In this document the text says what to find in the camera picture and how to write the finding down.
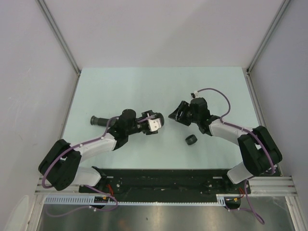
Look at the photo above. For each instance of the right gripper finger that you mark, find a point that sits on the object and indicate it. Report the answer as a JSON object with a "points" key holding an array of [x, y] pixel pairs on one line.
{"points": [[182, 119], [182, 108]]}

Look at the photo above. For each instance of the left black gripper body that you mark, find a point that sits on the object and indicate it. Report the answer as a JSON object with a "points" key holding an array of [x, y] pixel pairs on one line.
{"points": [[140, 126]]}

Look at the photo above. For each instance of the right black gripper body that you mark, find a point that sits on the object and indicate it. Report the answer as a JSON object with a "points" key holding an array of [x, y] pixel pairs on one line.
{"points": [[195, 118]]}

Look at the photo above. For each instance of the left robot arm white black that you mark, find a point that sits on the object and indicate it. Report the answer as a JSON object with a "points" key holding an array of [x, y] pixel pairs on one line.
{"points": [[61, 167]]}

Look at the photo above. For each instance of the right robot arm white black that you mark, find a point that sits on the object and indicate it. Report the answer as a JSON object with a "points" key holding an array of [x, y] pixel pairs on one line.
{"points": [[258, 149]]}

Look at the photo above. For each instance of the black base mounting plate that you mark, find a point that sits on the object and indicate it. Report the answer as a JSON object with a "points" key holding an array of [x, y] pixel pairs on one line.
{"points": [[168, 185]]}

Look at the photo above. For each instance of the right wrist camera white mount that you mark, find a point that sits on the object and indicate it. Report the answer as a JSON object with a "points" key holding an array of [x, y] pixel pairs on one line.
{"points": [[195, 94]]}

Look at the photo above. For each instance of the aluminium extrusion rail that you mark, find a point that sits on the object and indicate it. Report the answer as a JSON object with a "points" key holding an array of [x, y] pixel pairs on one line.
{"points": [[272, 186]]}

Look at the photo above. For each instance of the left aluminium frame post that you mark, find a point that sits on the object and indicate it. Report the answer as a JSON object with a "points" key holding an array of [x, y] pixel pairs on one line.
{"points": [[58, 34]]}

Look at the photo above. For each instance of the aluminium frame post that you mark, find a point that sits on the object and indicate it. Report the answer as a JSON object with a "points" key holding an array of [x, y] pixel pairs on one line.
{"points": [[58, 34], [269, 33]]}

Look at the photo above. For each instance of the right aluminium frame post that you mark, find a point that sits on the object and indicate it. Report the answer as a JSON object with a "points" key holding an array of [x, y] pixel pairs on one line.
{"points": [[269, 33]]}

